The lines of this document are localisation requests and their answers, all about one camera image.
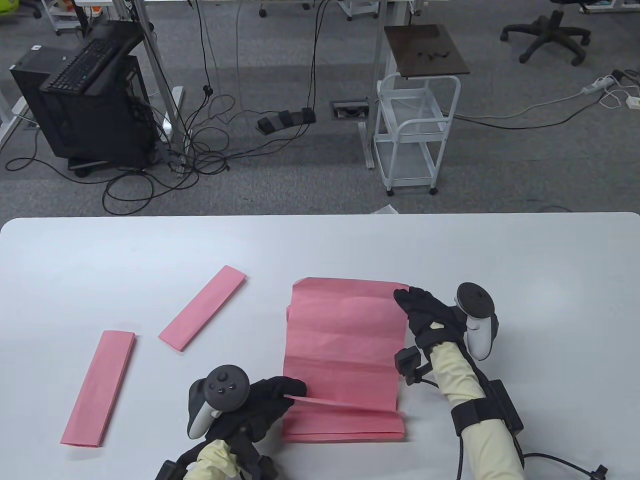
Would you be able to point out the forearm sensor box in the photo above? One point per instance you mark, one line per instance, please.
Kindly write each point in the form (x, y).
(505, 405)
(167, 471)

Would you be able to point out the grey white VR controller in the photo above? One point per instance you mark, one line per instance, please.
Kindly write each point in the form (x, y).
(475, 305)
(225, 387)

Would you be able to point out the pink paper sheet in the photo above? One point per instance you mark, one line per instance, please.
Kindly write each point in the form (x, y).
(97, 387)
(202, 308)
(345, 340)
(345, 425)

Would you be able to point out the white power strip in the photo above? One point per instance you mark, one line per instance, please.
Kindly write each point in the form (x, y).
(597, 85)

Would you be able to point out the dark brown board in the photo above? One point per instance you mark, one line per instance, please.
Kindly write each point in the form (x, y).
(425, 50)

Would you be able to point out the black foot pedal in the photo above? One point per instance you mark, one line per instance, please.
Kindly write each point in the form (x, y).
(285, 120)

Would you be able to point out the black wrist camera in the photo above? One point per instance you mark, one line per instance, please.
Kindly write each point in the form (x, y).
(410, 362)
(265, 467)

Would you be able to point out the white desk leg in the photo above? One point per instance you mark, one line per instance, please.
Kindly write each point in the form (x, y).
(155, 65)

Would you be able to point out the metal floor socket box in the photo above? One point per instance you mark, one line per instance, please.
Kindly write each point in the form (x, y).
(350, 111)

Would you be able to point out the white storage trolley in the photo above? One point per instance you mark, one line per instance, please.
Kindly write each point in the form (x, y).
(62, 20)

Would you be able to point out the white wall adapter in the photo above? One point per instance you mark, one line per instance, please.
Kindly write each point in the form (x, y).
(632, 102)

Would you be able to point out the person's left hand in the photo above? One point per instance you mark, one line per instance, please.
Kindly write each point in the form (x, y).
(260, 405)

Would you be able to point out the black computer tower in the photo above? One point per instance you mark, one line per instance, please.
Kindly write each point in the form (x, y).
(90, 130)

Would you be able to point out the white desk foot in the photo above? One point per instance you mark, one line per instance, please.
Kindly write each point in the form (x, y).
(12, 120)

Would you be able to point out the person's right hand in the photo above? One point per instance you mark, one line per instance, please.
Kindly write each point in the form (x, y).
(430, 315)

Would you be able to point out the white rolling cart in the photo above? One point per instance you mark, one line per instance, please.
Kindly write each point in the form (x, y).
(405, 162)

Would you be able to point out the black office chair base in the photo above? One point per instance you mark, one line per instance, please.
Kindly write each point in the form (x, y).
(550, 30)

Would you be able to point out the black flat panel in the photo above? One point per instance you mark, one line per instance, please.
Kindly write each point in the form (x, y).
(125, 37)

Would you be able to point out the black keyboard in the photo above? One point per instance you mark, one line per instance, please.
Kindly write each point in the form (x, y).
(80, 65)

